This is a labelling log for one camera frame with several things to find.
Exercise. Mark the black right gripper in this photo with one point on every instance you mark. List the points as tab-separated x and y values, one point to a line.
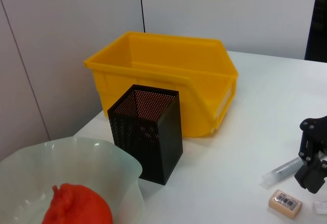
316	129

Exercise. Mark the green pen with white cap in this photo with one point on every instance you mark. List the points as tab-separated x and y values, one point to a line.
320	207

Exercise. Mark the beige eraser with barcode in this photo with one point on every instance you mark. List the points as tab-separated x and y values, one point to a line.
284	203

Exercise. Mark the orange fruit with knob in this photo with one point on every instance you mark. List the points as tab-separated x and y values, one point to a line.
76	206

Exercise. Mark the grey marker pen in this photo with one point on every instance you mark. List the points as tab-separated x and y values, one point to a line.
281	171

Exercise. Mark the black mesh pen holder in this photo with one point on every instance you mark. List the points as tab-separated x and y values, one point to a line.
168	144

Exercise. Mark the pale green wavy fruit bowl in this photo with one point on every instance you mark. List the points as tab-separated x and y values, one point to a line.
84	160

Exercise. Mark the yellow plastic storage bin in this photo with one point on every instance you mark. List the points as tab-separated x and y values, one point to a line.
163	63

